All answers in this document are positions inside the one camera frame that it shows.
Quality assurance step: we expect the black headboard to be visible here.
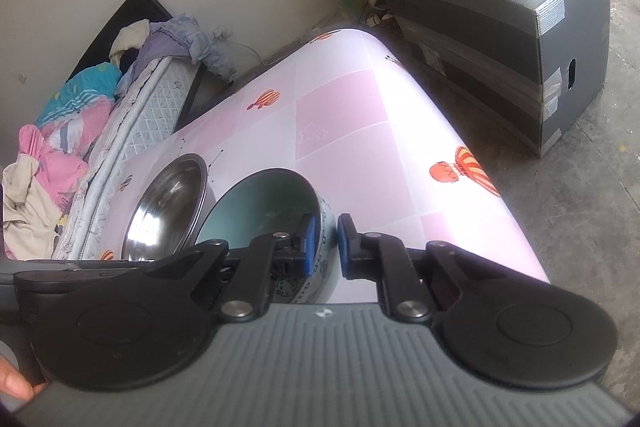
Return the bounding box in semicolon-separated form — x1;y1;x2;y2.
65;0;174;84

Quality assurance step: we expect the white wall cable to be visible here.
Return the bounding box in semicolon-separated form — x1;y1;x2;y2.
212;28;262;58

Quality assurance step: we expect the person's left hand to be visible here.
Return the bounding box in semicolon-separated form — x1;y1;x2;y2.
0;353;49;408

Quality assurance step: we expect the grey quilted mattress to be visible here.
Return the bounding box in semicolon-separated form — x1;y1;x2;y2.
52;57;201;260

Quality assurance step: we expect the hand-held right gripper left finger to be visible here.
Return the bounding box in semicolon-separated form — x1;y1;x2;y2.
150;213;319;324

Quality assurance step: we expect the pink printed tablecloth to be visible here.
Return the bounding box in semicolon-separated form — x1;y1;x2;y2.
52;28;551;305

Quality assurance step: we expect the deep stainless steel bowl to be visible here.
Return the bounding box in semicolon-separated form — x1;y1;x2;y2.
121;153;217;263

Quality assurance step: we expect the beige cloth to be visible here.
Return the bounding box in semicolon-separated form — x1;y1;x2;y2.
1;154;62;259

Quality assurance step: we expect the cream cloth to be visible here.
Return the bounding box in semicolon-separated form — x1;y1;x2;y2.
108;19;151;58

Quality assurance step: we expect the grey corrugated plastic box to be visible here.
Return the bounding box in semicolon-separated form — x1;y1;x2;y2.
372;0;612;158

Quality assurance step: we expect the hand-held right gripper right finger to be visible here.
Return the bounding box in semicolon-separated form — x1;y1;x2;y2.
337;213;501;325

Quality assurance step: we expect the pink and blue blanket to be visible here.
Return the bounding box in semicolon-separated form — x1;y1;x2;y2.
19;62;123;210

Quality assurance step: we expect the black bed frame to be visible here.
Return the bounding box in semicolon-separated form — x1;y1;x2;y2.
175;65;207;134

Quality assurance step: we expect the lavender cloth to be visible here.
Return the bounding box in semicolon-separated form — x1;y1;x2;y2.
115;13;238;84

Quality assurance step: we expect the ceramic bowl with green interior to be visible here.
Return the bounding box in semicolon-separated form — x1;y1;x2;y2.
192;168;336;305

